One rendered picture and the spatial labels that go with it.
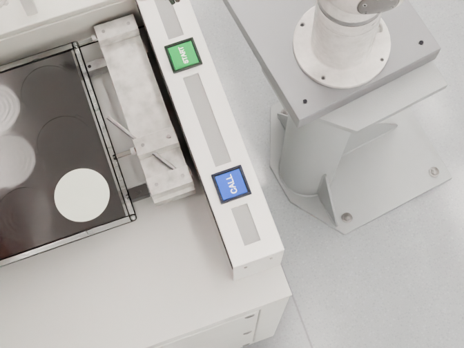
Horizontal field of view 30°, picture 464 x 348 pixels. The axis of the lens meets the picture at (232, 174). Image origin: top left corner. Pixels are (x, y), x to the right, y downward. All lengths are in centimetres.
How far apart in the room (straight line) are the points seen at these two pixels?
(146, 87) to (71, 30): 18
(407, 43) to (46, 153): 72
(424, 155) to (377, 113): 87
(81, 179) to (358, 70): 56
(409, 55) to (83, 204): 69
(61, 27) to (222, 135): 39
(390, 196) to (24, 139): 122
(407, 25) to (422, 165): 88
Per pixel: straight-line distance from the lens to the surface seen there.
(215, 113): 156
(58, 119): 165
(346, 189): 251
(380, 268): 249
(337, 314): 245
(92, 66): 173
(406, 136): 259
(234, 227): 150
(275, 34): 173
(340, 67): 168
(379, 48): 172
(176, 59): 159
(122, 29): 169
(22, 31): 168
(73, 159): 162
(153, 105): 165
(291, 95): 167
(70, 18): 168
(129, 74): 168
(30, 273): 167
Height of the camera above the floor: 242
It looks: 74 degrees down
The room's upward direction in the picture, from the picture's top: 1 degrees counter-clockwise
